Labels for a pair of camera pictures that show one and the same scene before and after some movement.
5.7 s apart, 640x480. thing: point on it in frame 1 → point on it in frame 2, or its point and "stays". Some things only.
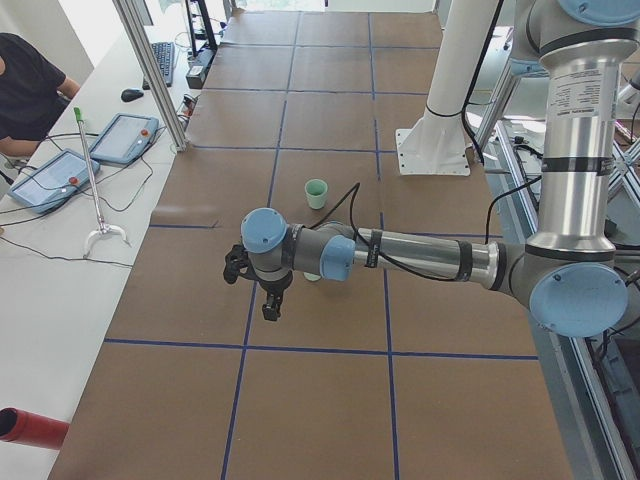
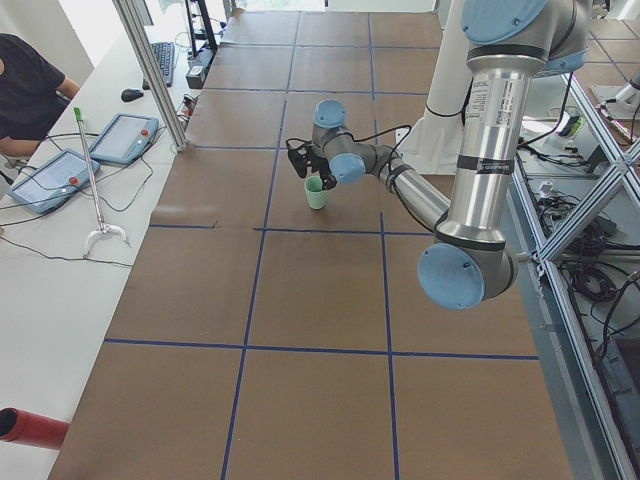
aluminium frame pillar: [154, 74] stays
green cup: [311, 277] → [314, 183]
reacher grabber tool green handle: [102, 228] stays
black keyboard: [164, 56] stays
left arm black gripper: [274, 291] → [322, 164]
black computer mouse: [130, 95] stays
